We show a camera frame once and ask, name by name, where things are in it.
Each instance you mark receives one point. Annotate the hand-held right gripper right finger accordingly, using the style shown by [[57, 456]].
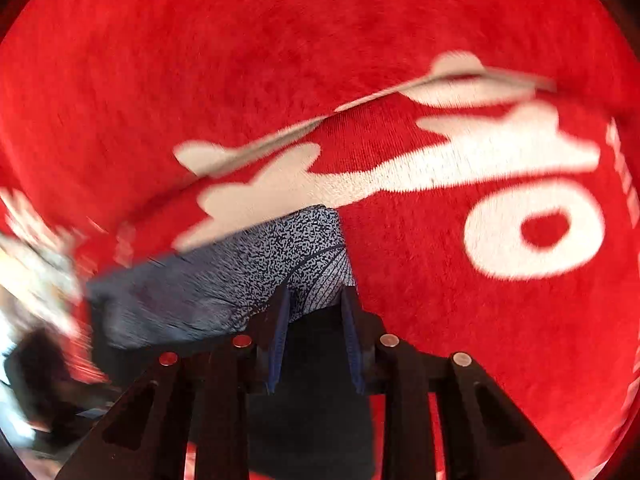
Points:
[[354, 347]]

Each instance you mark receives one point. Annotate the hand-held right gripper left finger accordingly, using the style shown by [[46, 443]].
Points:
[[276, 345]]

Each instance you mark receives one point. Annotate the white floral cloth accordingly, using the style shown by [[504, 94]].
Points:
[[30, 270]]

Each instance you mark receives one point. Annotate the red printed sofa cover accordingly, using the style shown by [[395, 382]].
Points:
[[250, 60]]

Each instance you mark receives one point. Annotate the black pants with patterned trim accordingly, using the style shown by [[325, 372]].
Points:
[[225, 280]]

